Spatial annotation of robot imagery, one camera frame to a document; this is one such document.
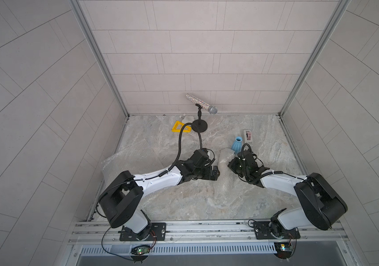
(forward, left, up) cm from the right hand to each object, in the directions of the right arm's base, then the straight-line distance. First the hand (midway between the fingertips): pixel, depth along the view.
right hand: (226, 162), depth 91 cm
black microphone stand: (+28, +13, 0) cm, 31 cm away
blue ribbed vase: (+7, -6, +6) cm, 11 cm away
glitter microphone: (+21, +6, +20) cm, 30 cm away
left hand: (-8, +7, +5) cm, 12 cm away
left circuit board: (-37, +41, +1) cm, 55 cm away
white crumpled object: (+34, +21, +2) cm, 39 cm away
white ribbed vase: (-15, +3, +3) cm, 15 cm away
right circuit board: (-40, -18, -4) cm, 44 cm away
